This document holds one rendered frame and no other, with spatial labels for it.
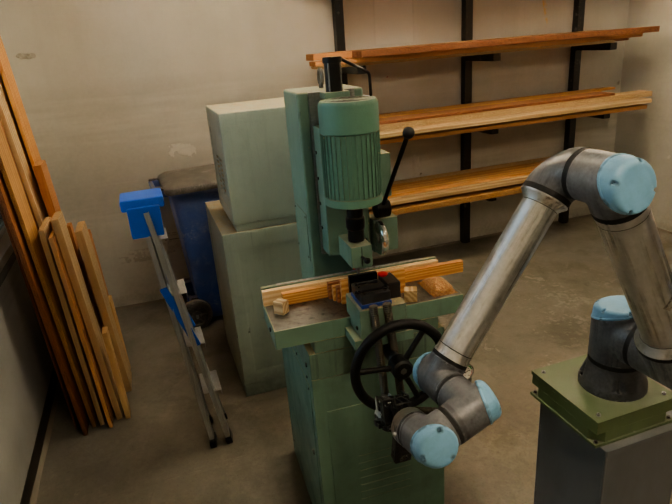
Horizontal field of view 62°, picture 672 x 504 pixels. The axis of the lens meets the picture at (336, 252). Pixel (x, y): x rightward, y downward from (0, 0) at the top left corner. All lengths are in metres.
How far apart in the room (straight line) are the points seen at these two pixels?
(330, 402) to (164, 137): 2.57
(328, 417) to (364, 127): 0.89
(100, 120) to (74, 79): 0.28
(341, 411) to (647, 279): 0.95
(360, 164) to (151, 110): 2.48
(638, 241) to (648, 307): 0.21
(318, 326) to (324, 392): 0.23
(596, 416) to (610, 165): 0.79
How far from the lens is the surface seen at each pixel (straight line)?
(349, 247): 1.73
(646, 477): 2.02
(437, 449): 1.24
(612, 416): 1.80
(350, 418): 1.85
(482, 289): 1.34
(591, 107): 4.60
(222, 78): 3.96
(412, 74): 4.38
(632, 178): 1.27
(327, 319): 1.67
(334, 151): 1.63
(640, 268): 1.42
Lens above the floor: 1.67
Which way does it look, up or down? 21 degrees down
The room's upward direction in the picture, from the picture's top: 4 degrees counter-clockwise
